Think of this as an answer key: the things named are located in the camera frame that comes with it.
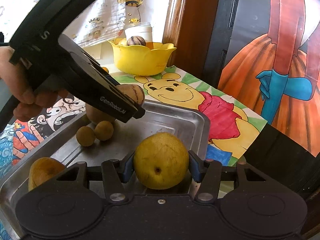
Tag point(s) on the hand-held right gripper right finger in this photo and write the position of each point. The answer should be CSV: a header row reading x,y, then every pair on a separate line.
x,y
196,170

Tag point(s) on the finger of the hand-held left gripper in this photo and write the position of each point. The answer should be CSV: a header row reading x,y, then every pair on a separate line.
x,y
137,111

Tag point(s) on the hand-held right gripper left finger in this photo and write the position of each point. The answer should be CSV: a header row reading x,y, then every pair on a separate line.
x,y
128,170

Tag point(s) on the striped pepino melon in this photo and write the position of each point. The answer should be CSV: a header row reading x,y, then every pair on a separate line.
x,y
133,92
136,41

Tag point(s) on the small orange kumquat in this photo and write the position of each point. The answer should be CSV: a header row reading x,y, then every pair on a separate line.
x,y
106,70

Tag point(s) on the yellow pear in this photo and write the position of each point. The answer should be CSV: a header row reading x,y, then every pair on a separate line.
x,y
161,160

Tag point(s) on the metal tray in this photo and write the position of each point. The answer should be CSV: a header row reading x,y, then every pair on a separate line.
x,y
170,122

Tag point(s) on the brown kiwi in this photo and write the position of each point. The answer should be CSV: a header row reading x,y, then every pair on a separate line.
x,y
96,116

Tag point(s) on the yellow-green mango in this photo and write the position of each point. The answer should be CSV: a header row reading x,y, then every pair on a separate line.
x,y
42,171

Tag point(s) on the person's left hand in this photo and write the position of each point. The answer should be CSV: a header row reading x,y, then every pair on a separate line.
x,y
15,85

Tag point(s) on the white printed blanket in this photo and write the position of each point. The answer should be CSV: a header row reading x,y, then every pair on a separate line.
x,y
100,17

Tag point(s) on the small orange fruit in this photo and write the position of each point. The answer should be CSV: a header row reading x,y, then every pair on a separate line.
x,y
122,41

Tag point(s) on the yellow scalloped bowl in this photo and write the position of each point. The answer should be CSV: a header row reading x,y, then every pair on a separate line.
x,y
140,60

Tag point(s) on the white jar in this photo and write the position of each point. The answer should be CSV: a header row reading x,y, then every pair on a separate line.
x,y
138,32

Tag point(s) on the wall poster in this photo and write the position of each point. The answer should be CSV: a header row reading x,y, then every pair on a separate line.
x,y
250,80

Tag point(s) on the brown wooden door frame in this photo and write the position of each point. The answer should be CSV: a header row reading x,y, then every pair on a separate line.
x,y
190,17

